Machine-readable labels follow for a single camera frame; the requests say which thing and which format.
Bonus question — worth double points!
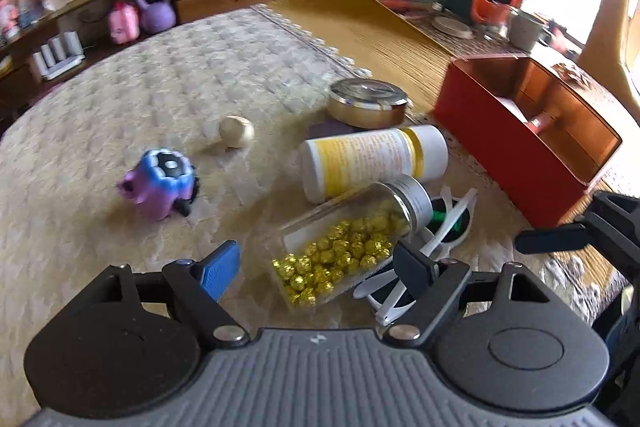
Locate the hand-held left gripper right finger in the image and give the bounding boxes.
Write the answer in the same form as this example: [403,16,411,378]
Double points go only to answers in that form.
[379,243,552,344]

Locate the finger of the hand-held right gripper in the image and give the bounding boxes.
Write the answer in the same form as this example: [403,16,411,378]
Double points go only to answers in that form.
[515,223,593,255]

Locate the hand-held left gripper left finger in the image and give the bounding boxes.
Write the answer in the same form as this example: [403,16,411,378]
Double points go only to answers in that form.
[100,241,251,349]

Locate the white sunglasses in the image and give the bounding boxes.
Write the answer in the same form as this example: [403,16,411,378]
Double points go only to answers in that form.
[352,188,480,327]

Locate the glass jar of gold candies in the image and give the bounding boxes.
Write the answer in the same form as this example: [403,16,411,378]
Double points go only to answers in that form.
[270,174,435,309]

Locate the red metal box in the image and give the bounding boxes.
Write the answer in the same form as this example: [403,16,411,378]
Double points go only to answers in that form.
[432,56,623,229]

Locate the purple and blue toy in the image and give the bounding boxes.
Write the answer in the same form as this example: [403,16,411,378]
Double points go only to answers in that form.
[116,149,201,223]

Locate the white bottle with yellow label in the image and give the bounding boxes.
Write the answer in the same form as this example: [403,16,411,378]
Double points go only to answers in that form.
[299,125,449,204]

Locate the cream ball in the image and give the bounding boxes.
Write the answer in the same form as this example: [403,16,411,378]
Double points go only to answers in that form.
[219,116,256,150]

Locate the round gold tin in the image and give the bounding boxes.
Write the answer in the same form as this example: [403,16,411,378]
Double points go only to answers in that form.
[327,78,408,130]

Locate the small red object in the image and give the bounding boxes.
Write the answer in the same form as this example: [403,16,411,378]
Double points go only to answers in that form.
[525,112,554,136]

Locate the beige chair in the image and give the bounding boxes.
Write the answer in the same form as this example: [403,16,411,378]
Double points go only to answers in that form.
[582,0,640,108]

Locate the quilted beige blanket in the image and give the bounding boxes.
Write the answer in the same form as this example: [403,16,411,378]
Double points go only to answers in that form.
[0,4,551,413]

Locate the grey mug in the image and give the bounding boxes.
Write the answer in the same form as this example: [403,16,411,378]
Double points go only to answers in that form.
[507,7,549,52]

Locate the white round lid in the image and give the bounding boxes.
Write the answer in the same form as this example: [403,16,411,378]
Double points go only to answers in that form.
[432,16,474,39]

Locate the yellow wooden board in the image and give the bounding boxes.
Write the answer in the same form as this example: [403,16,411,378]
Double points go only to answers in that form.
[270,0,453,128]

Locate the pink toy case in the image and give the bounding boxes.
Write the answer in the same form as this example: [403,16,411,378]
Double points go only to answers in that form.
[109,2,140,45]

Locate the purple kettlebell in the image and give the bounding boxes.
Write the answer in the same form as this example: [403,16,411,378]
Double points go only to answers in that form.
[134,0,176,34]

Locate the white router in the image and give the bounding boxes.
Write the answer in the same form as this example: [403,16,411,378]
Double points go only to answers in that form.
[31,31,86,80]

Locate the pink doll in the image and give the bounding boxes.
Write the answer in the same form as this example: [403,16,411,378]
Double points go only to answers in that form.
[0,0,36,46]

